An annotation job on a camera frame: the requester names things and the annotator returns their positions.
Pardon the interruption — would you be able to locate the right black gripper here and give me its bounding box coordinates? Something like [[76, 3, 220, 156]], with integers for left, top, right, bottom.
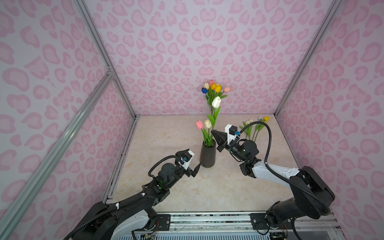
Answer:
[[211, 131, 248, 163]]

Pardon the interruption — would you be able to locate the black cone vase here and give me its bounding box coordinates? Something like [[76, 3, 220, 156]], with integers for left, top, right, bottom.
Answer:
[[200, 140, 217, 168]]

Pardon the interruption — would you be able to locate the deep pink tulip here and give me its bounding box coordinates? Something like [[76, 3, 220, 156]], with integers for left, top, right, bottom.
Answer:
[[196, 121, 209, 147]]

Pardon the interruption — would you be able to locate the clear glass vase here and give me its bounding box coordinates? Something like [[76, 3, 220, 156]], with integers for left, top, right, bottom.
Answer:
[[208, 104, 216, 116]]

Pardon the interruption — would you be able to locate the light pink tulip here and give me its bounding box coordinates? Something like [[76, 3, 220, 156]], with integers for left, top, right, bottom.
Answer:
[[220, 87, 232, 99]]

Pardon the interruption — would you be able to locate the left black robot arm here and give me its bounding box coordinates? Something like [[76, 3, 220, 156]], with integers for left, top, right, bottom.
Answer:
[[65, 149, 200, 240]]

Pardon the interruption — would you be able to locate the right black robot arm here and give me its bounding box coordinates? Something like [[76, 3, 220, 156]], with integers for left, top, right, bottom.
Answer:
[[212, 125, 336, 229]]

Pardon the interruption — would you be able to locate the bunch of artificial tulips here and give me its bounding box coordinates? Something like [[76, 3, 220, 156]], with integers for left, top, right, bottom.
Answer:
[[240, 119, 264, 142]]

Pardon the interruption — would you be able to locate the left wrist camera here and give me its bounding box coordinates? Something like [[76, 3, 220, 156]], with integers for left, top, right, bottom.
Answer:
[[180, 150, 195, 169]]

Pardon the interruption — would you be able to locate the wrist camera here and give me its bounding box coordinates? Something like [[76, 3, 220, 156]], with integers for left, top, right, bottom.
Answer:
[[225, 124, 240, 145], [180, 150, 195, 169]]

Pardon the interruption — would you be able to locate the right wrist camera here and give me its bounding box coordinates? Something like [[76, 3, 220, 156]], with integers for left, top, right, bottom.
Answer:
[[225, 124, 240, 145]]

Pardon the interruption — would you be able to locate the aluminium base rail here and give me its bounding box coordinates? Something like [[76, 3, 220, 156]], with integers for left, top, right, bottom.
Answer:
[[89, 209, 346, 240]]

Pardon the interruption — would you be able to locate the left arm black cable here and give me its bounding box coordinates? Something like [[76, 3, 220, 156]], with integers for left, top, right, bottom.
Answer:
[[62, 155, 182, 240]]

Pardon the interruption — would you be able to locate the left corner aluminium post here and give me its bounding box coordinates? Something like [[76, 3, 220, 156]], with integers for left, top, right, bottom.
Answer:
[[73, 0, 137, 120]]

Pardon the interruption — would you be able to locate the corner aluminium post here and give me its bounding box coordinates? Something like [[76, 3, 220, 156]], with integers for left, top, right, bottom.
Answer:
[[73, 0, 137, 120], [274, 0, 344, 118]]

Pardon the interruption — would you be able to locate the right corner aluminium post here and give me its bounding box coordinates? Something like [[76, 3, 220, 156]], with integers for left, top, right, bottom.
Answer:
[[274, 0, 344, 118]]

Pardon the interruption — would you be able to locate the aluminium frame diagonal bar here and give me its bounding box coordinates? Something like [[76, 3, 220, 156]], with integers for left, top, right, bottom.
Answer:
[[1, 73, 113, 240]]

